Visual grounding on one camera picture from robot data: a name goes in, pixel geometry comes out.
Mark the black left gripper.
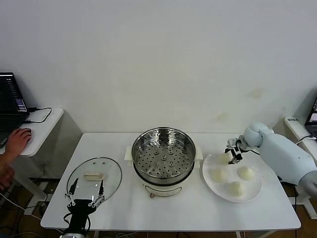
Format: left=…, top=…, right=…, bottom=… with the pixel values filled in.
left=63, top=178, right=106, bottom=232

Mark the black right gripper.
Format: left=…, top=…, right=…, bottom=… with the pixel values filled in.
left=224, top=138, right=250, bottom=166

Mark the white steamed baozi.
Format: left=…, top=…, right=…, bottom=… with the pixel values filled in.
left=212, top=168, right=228, bottom=183
left=237, top=166, right=255, bottom=181
left=218, top=153, right=231, bottom=166
left=229, top=180, right=247, bottom=197

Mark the round glass pot lid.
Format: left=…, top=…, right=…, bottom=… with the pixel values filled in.
left=66, top=156, right=122, bottom=204

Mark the person bare forearm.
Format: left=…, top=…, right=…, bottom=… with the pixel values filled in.
left=0, top=151, right=13, bottom=174

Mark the perforated steel steamer basket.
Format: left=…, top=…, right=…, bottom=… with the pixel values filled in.
left=131, top=126, right=196, bottom=181

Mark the person bare hand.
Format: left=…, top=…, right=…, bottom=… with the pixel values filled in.
left=5, top=127, right=33, bottom=161

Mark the round white plate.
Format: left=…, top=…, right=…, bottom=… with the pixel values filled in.
left=202, top=153, right=263, bottom=203

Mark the white side desk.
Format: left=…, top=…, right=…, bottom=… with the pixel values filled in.
left=283, top=116, right=317, bottom=219
left=0, top=108, right=65, bottom=216

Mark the cream electric cooker pot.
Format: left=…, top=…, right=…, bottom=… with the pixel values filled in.
left=123, top=146, right=203, bottom=199

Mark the black adapter cable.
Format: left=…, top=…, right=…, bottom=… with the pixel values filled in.
left=277, top=135, right=310, bottom=211

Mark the white floor cable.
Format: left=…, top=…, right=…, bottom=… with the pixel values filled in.
left=0, top=193, right=42, bottom=221

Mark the white plug cable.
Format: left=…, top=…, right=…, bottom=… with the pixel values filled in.
left=296, top=136, right=317, bottom=146

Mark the black laptop cable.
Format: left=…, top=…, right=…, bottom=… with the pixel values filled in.
left=24, top=107, right=53, bottom=124

